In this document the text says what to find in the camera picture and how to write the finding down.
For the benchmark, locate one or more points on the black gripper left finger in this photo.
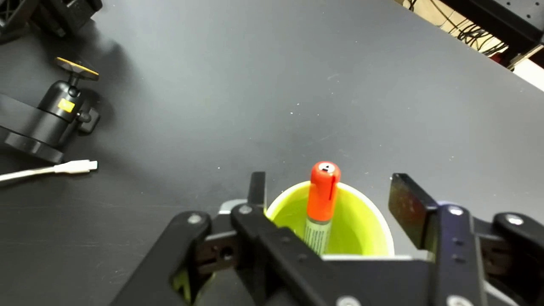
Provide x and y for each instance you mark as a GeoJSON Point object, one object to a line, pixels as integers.
{"type": "Point", "coordinates": [266, 255]}

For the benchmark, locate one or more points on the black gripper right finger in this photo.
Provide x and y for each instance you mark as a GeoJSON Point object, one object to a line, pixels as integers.
{"type": "Point", "coordinates": [460, 255]}

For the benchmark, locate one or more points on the blue marker with red cap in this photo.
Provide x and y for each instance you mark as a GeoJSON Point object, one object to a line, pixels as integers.
{"type": "Point", "coordinates": [324, 192]}

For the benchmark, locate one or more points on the lime green mug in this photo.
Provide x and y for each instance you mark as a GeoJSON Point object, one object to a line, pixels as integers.
{"type": "Point", "coordinates": [355, 226]}

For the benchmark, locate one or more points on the black floor equipment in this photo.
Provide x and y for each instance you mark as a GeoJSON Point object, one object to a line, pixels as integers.
{"type": "Point", "coordinates": [499, 17]}

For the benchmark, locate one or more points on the black ball head mount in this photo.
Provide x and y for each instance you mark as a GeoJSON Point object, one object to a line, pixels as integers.
{"type": "Point", "coordinates": [52, 119]}

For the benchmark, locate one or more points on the black camera mount pile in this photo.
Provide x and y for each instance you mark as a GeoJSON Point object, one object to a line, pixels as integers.
{"type": "Point", "coordinates": [52, 17]}

